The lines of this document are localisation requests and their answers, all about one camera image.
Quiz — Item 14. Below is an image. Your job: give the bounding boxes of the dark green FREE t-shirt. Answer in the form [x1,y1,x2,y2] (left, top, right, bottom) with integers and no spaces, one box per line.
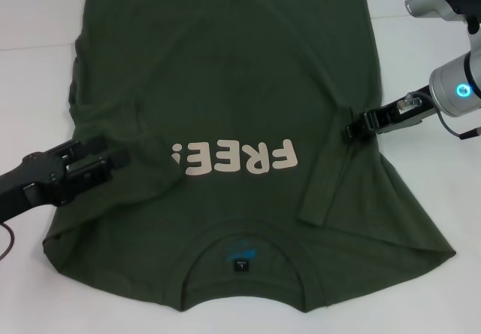
[41,0,458,310]

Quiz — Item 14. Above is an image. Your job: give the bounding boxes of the dark left wrist camera cable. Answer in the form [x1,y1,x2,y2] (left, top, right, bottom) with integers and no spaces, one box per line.
[0,223,16,263]

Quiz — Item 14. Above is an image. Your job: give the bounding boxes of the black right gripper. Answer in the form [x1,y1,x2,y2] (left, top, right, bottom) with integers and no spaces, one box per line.
[340,84,437,142]

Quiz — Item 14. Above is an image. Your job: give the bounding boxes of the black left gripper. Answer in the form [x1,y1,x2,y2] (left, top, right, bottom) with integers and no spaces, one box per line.
[0,135,132,223]

